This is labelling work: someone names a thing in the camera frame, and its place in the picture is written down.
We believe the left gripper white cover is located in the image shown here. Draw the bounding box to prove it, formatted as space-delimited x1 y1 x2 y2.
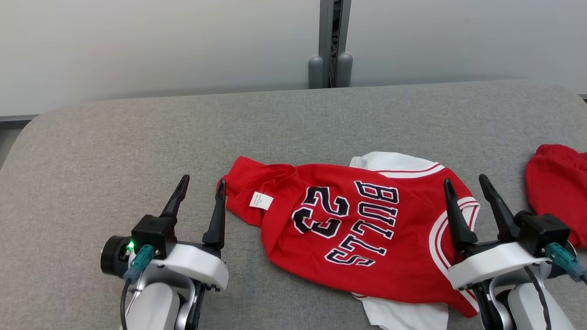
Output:
155 174 229 292

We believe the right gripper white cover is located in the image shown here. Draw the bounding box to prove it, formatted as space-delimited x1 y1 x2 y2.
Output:
443 174 549 291

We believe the red shorts white side stripe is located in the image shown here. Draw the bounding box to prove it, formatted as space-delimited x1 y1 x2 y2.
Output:
526 144 587 250

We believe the red Bulls 23 jersey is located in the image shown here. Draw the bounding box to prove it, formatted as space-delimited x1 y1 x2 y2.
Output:
217 151 481 330

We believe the left camera cable teal plug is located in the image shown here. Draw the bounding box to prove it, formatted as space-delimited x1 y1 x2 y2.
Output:
120 244 156 330

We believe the camera cable teal plug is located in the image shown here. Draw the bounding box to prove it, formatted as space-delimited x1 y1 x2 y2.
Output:
120 244 156 330
545 242 587 283

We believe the right camera cable teal plug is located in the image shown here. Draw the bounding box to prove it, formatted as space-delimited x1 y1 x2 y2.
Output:
545 242 587 283

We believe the grey partition post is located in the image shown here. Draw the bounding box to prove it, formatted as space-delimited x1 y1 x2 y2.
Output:
308 0 354 89

